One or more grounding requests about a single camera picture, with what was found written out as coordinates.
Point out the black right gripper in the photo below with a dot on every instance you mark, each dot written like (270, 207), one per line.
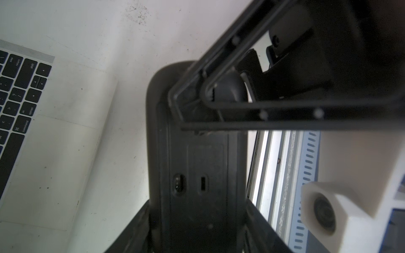
(352, 51)

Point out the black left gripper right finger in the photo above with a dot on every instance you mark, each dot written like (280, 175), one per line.
(259, 235)

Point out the silver laptop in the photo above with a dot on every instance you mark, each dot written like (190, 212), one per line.
(52, 117)

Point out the white slotted cable duct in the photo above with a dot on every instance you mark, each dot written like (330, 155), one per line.
(305, 173)

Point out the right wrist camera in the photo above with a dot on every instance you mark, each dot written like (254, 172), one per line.
(359, 175)

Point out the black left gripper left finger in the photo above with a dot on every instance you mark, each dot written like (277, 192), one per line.
(135, 238)

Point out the black wireless mouse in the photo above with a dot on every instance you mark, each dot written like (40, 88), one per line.
(197, 181)

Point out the aluminium mounting rail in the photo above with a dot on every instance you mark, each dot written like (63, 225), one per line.
(273, 162)

